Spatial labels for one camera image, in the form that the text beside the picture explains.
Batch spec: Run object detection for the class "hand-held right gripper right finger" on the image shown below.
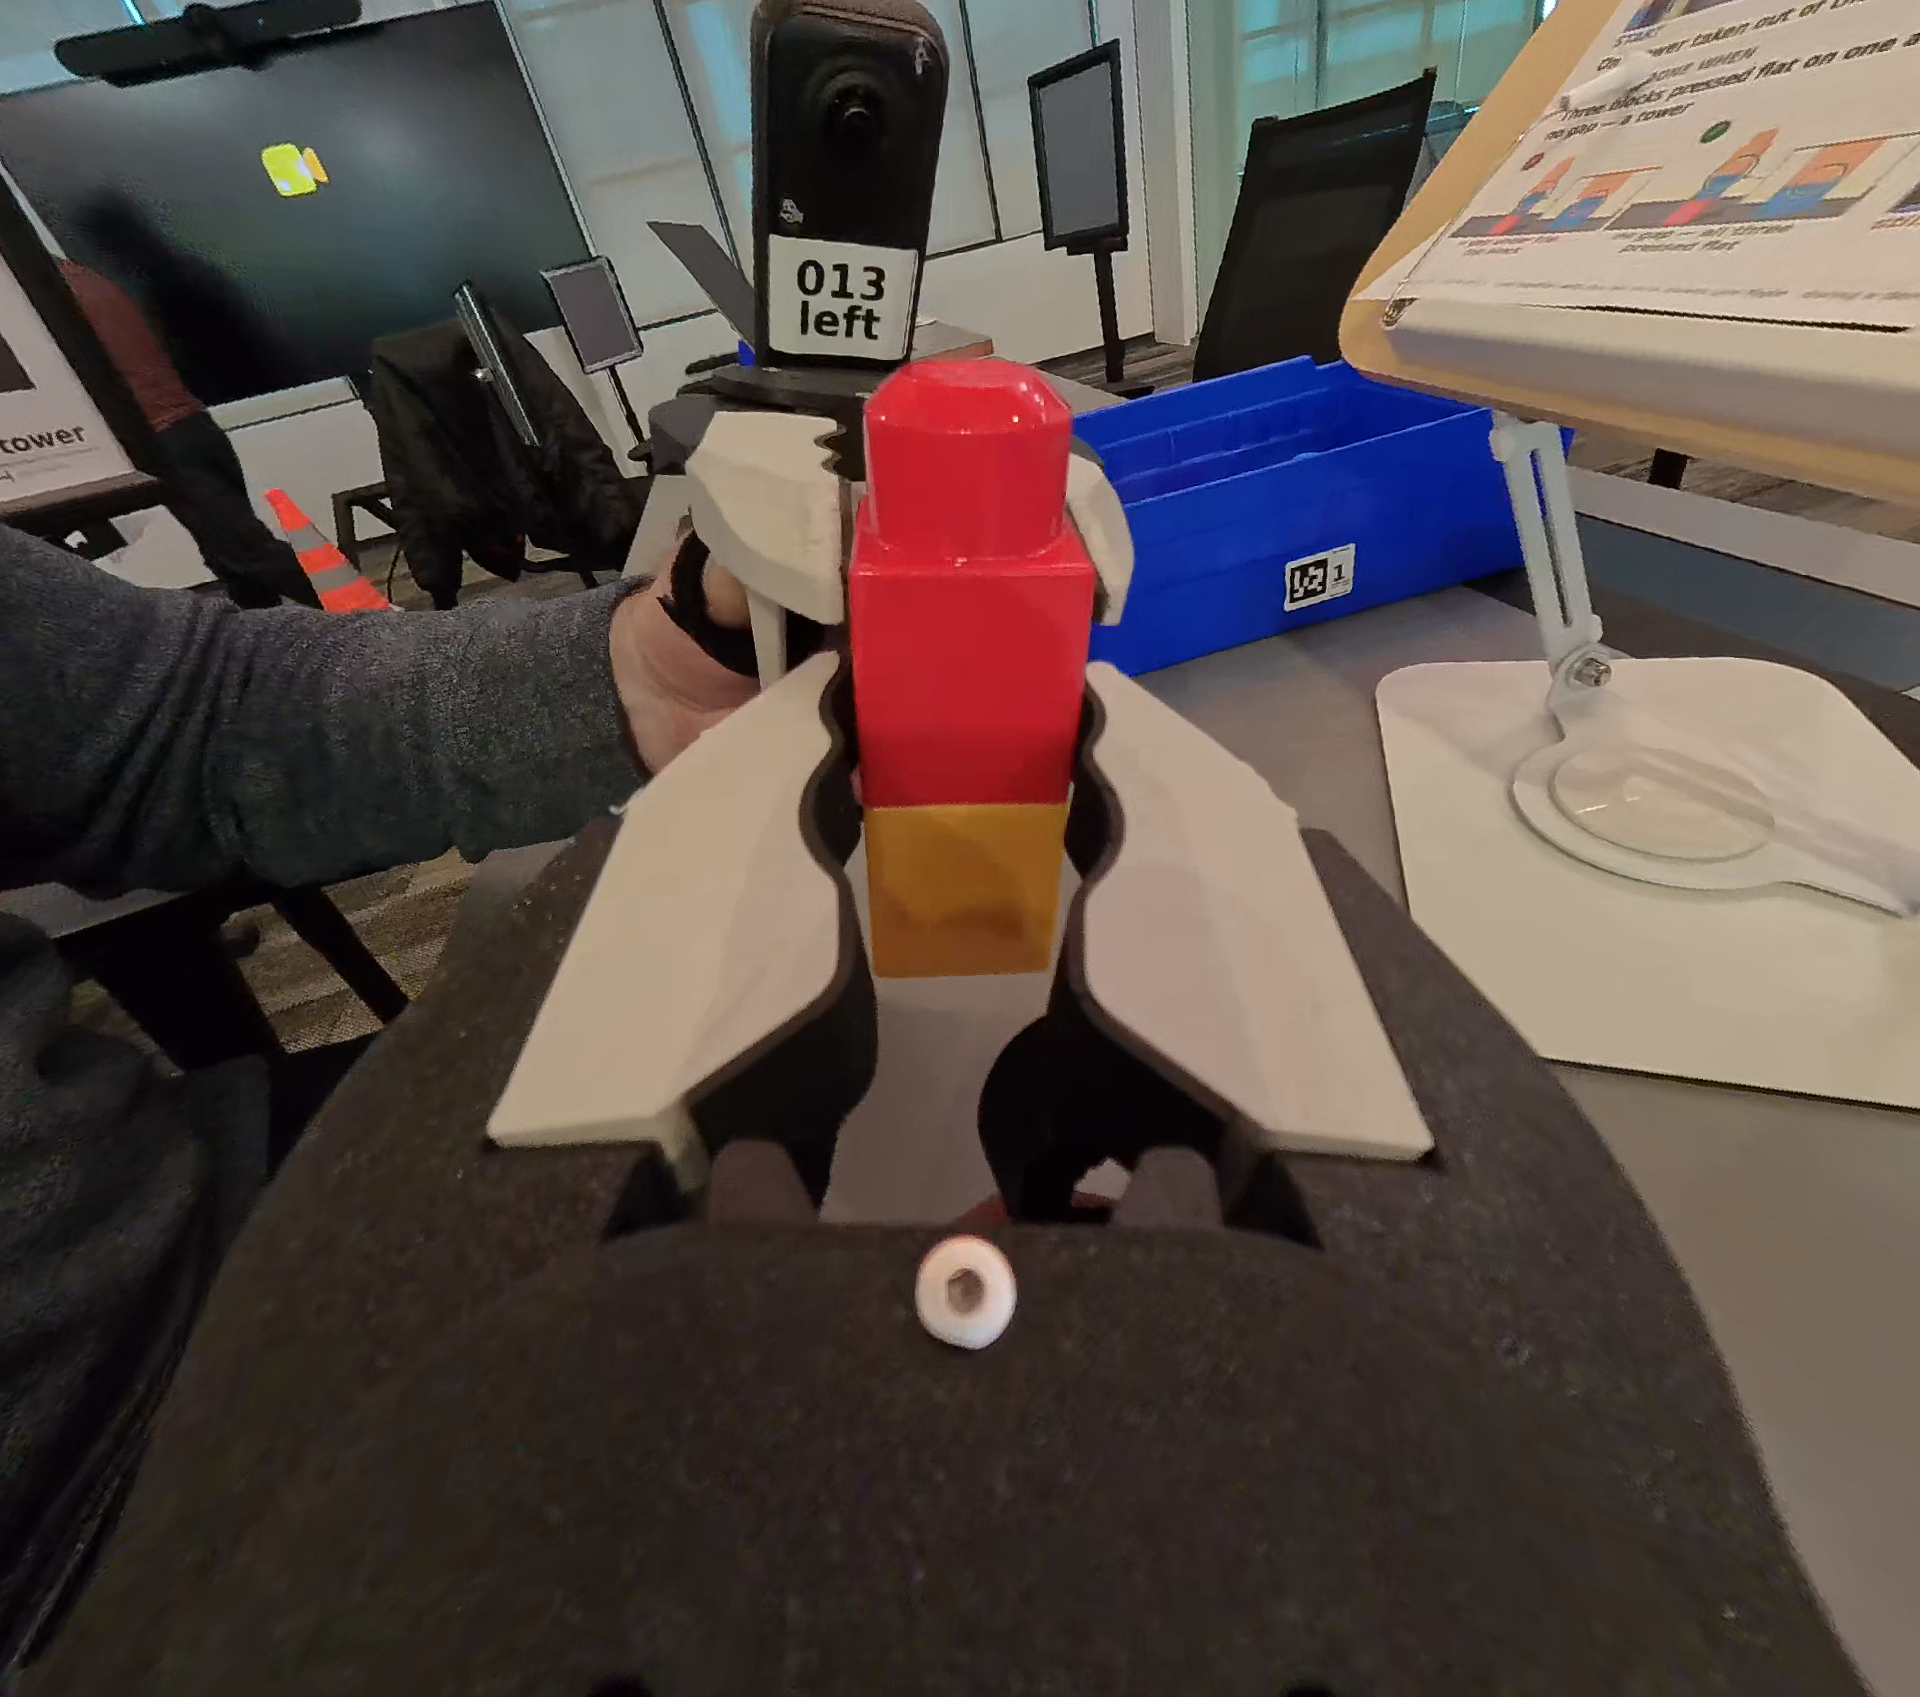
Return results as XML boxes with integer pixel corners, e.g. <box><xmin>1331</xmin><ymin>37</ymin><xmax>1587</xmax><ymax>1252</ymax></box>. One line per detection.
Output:
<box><xmin>981</xmin><ymin>659</ymin><xmax>1434</xmax><ymax>1227</ymax></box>

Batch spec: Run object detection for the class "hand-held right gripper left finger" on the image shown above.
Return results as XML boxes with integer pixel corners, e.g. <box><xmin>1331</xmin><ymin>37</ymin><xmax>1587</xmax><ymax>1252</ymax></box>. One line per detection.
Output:
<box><xmin>486</xmin><ymin>653</ymin><xmax>880</xmax><ymax>1222</ymax></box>

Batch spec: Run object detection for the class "large black monitor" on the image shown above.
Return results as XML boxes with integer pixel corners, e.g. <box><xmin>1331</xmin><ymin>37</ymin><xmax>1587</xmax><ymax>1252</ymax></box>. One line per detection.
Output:
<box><xmin>0</xmin><ymin>2</ymin><xmax>593</xmax><ymax>410</ymax></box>

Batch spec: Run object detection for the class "black webcam bar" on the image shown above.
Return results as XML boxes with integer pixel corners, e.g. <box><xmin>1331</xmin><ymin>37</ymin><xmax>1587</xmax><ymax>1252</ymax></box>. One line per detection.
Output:
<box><xmin>50</xmin><ymin>0</ymin><xmax>366</xmax><ymax>86</ymax></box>

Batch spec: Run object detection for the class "red toy block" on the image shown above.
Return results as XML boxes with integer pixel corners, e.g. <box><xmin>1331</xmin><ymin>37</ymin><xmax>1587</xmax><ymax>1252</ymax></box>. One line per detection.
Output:
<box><xmin>845</xmin><ymin>360</ymin><xmax>1098</xmax><ymax>816</ymax></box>

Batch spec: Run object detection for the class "orange traffic cone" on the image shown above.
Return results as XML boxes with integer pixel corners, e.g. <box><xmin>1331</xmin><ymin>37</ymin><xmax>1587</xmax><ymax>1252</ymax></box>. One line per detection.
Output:
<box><xmin>261</xmin><ymin>485</ymin><xmax>395</xmax><ymax>617</ymax></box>

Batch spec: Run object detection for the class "person's left forearm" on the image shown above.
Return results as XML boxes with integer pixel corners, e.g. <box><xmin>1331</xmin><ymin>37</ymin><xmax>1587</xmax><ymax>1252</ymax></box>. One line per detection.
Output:
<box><xmin>0</xmin><ymin>526</ymin><xmax>655</xmax><ymax>898</ymax></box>

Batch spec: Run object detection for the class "black office chair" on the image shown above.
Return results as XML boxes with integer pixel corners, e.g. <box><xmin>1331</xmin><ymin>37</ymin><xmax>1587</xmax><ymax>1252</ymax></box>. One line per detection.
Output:
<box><xmin>1192</xmin><ymin>69</ymin><xmax>1441</xmax><ymax>387</ymax></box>

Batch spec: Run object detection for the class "printed instruction sheet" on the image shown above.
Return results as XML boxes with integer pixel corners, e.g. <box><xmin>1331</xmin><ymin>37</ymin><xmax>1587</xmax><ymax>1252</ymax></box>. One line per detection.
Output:
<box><xmin>1358</xmin><ymin>0</ymin><xmax>1920</xmax><ymax>342</ymax></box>

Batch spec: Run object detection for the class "person's left hand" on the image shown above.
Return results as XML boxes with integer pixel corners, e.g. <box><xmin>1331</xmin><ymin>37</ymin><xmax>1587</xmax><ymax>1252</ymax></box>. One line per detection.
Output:
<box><xmin>606</xmin><ymin>556</ymin><xmax>788</xmax><ymax>782</ymax></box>

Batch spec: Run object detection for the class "yellow toy block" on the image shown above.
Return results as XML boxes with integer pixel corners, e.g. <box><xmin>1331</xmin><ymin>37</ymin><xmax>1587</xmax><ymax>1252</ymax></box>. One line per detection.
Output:
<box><xmin>862</xmin><ymin>799</ymin><xmax>1074</xmax><ymax>980</ymax></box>

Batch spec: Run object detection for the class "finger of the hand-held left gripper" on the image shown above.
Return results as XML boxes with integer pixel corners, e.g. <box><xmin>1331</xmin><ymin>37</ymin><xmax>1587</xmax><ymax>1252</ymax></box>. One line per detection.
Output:
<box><xmin>681</xmin><ymin>410</ymin><xmax>858</xmax><ymax>690</ymax></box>
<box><xmin>1062</xmin><ymin>436</ymin><xmax>1140</xmax><ymax>624</ymax></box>

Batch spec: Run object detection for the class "person's torso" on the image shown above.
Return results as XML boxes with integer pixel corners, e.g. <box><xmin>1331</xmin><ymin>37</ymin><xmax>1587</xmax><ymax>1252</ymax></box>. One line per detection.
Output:
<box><xmin>0</xmin><ymin>917</ymin><xmax>272</xmax><ymax>1640</ymax></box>

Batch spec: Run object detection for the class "dark jacket on chair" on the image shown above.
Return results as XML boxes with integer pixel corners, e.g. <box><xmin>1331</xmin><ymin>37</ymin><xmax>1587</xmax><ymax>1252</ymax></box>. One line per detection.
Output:
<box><xmin>366</xmin><ymin>286</ymin><xmax>647</xmax><ymax>604</ymax></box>

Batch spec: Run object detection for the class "blue plastic bin with tag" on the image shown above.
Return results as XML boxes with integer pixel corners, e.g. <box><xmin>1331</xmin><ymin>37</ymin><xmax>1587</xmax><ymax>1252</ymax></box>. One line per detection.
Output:
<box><xmin>1070</xmin><ymin>354</ymin><xmax>1569</xmax><ymax>679</ymax></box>

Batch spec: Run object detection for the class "tablet on floor stand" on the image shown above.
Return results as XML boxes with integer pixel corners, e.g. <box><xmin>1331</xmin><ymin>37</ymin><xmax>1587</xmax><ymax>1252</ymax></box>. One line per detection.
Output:
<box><xmin>541</xmin><ymin>257</ymin><xmax>647</xmax><ymax>425</ymax></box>
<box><xmin>1027</xmin><ymin>39</ymin><xmax>1129</xmax><ymax>342</ymax></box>

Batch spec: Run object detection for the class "grey desk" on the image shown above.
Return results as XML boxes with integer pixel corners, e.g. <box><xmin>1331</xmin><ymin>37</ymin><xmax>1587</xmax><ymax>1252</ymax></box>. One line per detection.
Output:
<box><xmin>434</xmin><ymin>498</ymin><xmax>1920</xmax><ymax>1697</ymax></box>

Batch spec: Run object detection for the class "wooden book stand white base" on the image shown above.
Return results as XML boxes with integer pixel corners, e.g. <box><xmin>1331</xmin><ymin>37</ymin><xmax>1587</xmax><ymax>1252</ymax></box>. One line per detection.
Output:
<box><xmin>1337</xmin><ymin>0</ymin><xmax>1920</xmax><ymax>1116</ymax></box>

